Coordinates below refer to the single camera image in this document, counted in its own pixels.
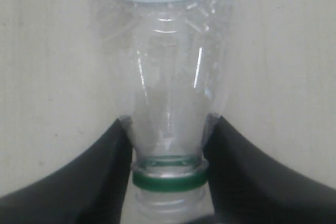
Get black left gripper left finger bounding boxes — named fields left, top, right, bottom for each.
left=1, top=120, right=132, bottom=223

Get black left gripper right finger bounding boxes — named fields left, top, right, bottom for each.
left=204, top=118, right=335, bottom=223

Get clear plastic bottle green label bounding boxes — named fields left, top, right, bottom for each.
left=97, top=0, right=232, bottom=223

